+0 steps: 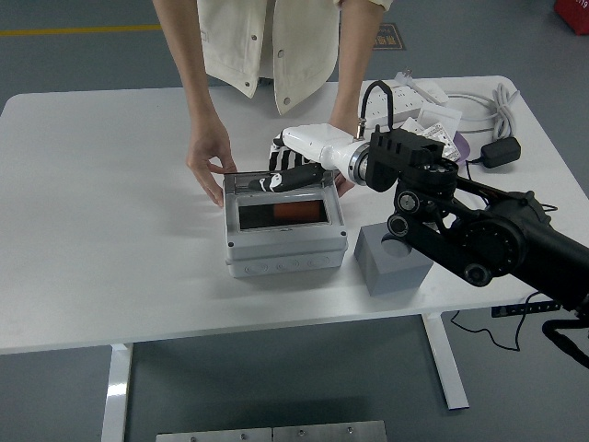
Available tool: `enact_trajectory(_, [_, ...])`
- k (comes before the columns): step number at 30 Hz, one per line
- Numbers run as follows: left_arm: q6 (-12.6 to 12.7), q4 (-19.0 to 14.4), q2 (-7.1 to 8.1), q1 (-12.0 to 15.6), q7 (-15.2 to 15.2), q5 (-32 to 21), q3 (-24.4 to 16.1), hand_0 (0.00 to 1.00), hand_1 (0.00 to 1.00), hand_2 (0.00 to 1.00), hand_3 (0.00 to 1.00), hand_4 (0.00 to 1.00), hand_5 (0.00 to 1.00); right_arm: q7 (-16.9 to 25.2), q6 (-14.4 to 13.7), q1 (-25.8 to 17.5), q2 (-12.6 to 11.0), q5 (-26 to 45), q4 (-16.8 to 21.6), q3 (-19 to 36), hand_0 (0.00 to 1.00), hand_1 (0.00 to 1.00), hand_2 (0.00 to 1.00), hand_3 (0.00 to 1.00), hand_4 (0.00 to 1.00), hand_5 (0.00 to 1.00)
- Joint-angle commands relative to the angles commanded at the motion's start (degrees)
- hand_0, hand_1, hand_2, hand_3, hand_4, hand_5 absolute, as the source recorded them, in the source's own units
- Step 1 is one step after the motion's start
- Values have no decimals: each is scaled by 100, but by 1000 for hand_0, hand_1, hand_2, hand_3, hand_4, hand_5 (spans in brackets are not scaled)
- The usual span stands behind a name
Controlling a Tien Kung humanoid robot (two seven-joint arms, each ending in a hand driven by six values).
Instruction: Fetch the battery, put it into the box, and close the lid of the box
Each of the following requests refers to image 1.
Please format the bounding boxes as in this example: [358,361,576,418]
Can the grey bundled power cable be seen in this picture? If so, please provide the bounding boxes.
[444,81,521,142]

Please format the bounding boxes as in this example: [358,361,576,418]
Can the red object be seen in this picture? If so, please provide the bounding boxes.
[551,0,589,36]

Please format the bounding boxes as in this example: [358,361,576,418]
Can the white table leg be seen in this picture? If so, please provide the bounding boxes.
[99,343,134,442]
[422,312,470,411]

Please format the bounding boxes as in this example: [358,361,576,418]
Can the person's right hand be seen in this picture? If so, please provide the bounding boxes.
[184,123,238,207]

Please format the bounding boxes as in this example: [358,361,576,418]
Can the white power plug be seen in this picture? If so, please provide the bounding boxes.
[394,67,427,93]

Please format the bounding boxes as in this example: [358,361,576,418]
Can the orange cylindrical battery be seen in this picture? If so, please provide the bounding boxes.
[274,201,322,221]

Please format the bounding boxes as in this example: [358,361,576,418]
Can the white power strip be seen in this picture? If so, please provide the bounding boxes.
[358,82,432,128]

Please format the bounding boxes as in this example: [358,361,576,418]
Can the thin black cable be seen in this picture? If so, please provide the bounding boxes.
[449,158,560,352]

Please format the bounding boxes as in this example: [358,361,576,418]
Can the grey block battery holder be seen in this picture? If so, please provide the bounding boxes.
[353,221,433,298]

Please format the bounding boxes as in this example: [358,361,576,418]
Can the grey plastic junction box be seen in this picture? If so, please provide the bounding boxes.
[224,177,349,280]

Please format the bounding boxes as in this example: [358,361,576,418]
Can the transparent smoky box lid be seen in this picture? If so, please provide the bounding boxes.
[224,169,334,197]

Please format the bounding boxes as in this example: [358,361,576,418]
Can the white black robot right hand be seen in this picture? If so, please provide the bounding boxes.
[247,122,358,194]

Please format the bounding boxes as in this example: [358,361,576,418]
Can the person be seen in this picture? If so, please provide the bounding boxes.
[151,0,395,117]

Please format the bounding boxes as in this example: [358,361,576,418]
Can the white square card packet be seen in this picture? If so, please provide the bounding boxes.
[417,105,463,134]

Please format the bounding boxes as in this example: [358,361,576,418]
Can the person's left hand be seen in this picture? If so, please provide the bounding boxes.
[327,114,361,198]

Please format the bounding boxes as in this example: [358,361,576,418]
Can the small white rectangular box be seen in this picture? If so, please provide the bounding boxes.
[413,82,450,106]

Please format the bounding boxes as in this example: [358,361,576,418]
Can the dark floor sign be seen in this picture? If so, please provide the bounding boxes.
[371,22,409,52]

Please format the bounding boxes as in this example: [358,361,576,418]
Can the black power adapter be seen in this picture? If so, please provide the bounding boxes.
[480,136,523,169]

